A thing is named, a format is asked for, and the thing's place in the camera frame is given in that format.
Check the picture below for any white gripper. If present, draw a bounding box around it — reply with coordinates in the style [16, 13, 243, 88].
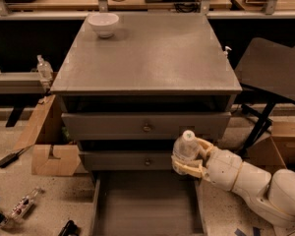
[171, 138, 243, 191]

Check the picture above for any clear plastic water bottle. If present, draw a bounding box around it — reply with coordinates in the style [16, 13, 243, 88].
[171, 130, 200, 175]

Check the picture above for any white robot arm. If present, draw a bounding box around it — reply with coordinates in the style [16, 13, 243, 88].
[171, 131, 295, 228]

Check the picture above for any grey open bottom drawer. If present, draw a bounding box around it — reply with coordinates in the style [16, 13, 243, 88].
[90, 170, 205, 236]

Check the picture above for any grey drawer cabinet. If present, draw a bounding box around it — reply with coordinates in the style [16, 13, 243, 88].
[49, 11, 243, 236]

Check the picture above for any small white pump bottle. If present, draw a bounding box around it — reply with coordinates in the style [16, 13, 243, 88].
[223, 45, 232, 58]

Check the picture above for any grey middle drawer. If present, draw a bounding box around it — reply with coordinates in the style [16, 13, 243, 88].
[79, 150, 172, 171]

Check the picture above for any grey top drawer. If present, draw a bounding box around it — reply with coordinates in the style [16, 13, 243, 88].
[62, 112, 230, 141]

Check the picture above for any clear bottle on shelf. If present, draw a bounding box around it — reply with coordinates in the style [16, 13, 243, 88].
[36, 55, 53, 80]

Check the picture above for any plastic bottle on floor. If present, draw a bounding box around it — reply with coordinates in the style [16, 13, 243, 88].
[0, 187, 43, 229]

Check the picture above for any brown cardboard box right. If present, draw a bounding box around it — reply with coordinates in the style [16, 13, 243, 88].
[247, 122, 295, 172]

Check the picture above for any brown cardboard box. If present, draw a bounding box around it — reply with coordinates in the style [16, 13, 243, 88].
[247, 122, 295, 172]
[14, 95, 85, 176]

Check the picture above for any black folding side table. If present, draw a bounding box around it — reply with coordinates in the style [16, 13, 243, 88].
[235, 37, 295, 156]

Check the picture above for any black object on floor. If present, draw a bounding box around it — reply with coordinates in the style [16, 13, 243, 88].
[58, 220, 79, 236]

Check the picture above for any brown cardboard box left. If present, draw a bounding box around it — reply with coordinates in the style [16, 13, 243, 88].
[14, 95, 85, 176]

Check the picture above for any white ceramic bowl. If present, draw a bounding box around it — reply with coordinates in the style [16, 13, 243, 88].
[87, 13, 119, 38]

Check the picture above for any black power adapter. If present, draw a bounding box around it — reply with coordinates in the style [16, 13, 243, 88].
[0, 153, 19, 168]

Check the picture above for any grey low shelf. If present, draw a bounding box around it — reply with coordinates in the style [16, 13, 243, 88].
[0, 72, 51, 94]

